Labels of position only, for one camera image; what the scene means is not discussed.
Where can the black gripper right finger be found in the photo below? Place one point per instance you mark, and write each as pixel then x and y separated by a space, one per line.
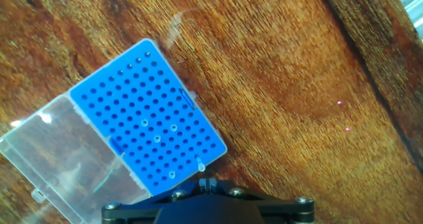
pixel 284 205

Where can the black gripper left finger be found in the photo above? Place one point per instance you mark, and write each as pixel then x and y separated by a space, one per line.
pixel 142 205

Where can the small clear pipette tip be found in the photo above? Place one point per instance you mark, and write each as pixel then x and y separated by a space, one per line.
pixel 157 138
pixel 200 165
pixel 171 174
pixel 173 127
pixel 144 122

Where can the clear plastic holder lid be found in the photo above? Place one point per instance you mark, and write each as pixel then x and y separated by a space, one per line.
pixel 62 158

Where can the blue pipette tip holder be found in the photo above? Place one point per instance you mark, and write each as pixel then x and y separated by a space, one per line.
pixel 132 98

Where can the glossy dark wooden board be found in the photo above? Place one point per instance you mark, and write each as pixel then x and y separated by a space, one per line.
pixel 297 85

